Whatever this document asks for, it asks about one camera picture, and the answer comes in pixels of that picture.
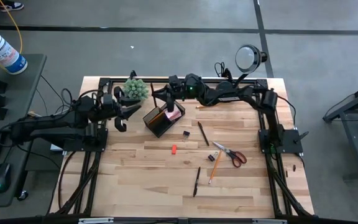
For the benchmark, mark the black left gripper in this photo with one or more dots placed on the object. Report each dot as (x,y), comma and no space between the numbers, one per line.
(111,108)

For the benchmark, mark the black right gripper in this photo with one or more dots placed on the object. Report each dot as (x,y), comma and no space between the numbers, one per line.
(178,88)

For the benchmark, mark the pink sticky note pad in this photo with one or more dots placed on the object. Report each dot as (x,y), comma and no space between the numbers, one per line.
(174,115)

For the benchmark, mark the black binder clip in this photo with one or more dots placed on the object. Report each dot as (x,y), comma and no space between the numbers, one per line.
(211,157)
(186,133)

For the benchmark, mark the black pen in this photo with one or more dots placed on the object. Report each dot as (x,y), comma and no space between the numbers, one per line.
(203,133)
(196,182)

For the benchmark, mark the orange rubber eraser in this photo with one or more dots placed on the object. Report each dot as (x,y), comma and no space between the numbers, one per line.
(174,149)

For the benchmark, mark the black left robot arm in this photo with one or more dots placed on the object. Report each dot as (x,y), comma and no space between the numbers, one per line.
(57,127)

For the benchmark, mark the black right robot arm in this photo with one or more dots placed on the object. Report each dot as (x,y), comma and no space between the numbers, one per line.
(228,93)

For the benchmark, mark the black mesh desk organizer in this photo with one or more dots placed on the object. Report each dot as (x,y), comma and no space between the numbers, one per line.
(163,124)

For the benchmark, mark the small green potted plant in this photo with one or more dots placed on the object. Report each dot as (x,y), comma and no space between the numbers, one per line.
(135,89)

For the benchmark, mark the black gooseneck desk lamp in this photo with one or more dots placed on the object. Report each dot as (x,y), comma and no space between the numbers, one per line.
(249,59)

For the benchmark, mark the grey side desk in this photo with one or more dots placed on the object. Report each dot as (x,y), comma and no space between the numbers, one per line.
(26,93)

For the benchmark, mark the small black printed part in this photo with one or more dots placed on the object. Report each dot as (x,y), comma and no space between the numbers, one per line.
(1,87)

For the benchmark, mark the white wipes canister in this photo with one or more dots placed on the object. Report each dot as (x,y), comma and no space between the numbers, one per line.
(2,51)

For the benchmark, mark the black computer mouse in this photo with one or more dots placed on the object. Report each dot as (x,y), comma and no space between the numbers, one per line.
(1,177)

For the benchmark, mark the person's shoe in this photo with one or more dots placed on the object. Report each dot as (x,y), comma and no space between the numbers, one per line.
(11,5)

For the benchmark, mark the grey metal side stand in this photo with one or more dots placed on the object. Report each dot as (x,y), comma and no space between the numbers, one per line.
(354,146)

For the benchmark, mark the black aluminium table frame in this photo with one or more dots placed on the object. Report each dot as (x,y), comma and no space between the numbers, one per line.
(87,174)

